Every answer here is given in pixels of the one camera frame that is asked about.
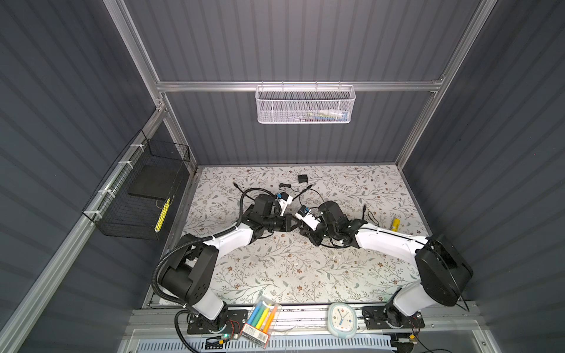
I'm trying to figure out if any pack of coloured markers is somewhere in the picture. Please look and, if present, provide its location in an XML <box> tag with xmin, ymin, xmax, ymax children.
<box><xmin>241</xmin><ymin>296</ymin><xmax>282</xmax><ymax>349</ymax></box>

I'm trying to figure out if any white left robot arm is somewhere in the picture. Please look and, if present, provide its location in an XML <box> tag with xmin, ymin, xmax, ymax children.
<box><xmin>152</xmin><ymin>188</ymin><xmax>299</xmax><ymax>352</ymax></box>

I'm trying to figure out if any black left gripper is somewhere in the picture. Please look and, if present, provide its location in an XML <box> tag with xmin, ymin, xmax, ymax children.
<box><xmin>262</xmin><ymin>213</ymin><xmax>303</xmax><ymax>233</ymax></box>

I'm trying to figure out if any black wire wall basket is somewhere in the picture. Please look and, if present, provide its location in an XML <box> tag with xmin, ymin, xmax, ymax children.
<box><xmin>83</xmin><ymin>132</ymin><xmax>192</xmax><ymax>241</ymax></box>

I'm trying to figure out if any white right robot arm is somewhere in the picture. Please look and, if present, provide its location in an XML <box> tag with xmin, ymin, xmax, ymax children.
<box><xmin>295</xmin><ymin>201</ymin><xmax>473</xmax><ymax>328</ymax></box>

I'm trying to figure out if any small mint desk clock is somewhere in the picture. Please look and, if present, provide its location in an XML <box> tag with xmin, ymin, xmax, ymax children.
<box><xmin>327</xmin><ymin>302</ymin><xmax>358</xmax><ymax>339</ymax></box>

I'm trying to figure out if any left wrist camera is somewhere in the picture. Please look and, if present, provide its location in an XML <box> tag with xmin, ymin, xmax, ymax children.
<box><xmin>275</xmin><ymin>192</ymin><xmax>293</xmax><ymax>216</ymax></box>

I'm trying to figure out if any white wire mesh basket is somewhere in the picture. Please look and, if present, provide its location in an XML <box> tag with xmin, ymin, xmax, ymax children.
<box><xmin>255</xmin><ymin>85</ymin><xmax>356</xmax><ymax>124</ymax></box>

